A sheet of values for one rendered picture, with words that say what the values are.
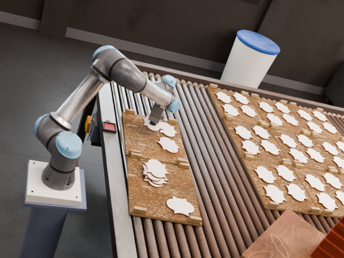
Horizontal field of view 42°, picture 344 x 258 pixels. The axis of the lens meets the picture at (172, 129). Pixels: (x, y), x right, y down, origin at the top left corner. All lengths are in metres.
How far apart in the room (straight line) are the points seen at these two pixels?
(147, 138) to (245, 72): 3.23
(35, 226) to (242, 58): 3.86
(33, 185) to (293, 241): 1.19
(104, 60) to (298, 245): 1.20
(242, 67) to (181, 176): 3.38
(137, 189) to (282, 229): 0.70
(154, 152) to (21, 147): 1.55
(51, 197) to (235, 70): 3.95
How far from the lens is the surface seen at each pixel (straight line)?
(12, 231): 3.08
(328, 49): 6.77
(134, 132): 2.51
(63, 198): 2.03
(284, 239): 2.15
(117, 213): 2.03
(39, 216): 2.19
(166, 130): 2.62
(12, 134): 3.82
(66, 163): 1.98
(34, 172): 2.12
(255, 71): 5.59
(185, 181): 2.31
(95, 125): 2.66
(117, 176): 2.21
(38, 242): 2.30
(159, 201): 2.13
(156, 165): 2.28
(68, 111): 2.03
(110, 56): 1.99
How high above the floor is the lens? 2.30
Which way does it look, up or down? 31 degrees down
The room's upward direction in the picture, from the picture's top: 23 degrees clockwise
